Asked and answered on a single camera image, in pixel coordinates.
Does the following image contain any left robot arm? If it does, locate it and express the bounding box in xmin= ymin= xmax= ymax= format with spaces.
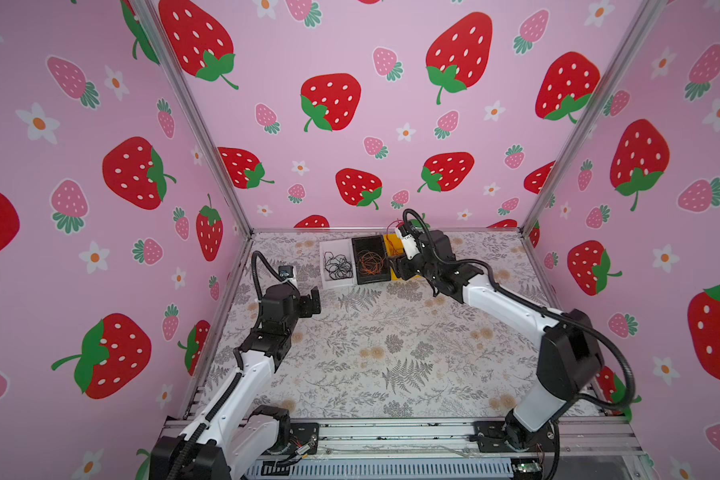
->
xmin=146 ymin=251 xmax=322 ymax=479

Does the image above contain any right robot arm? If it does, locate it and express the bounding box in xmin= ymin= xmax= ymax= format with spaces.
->
xmin=389 ymin=208 xmax=636 ymax=452

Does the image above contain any yellow plastic bin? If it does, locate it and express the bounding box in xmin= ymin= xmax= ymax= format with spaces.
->
xmin=383 ymin=234 xmax=405 ymax=258

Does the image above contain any black plastic bin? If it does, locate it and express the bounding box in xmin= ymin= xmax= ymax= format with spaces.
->
xmin=351 ymin=235 xmax=391 ymax=285

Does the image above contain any white plastic bin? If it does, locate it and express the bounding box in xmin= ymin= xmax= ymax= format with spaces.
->
xmin=319 ymin=239 xmax=357 ymax=289

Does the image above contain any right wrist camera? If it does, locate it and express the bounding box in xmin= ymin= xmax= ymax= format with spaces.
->
xmin=395 ymin=222 xmax=420 ymax=260

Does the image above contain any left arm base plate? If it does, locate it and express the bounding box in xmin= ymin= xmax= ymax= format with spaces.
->
xmin=261 ymin=421 xmax=320 ymax=457

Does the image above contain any aluminium frame rail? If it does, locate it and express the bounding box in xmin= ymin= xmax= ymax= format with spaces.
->
xmin=149 ymin=418 xmax=646 ymax=480

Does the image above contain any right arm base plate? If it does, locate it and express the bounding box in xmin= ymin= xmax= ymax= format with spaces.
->
xmin=468 ymin=421 xmax=559 ymax=454

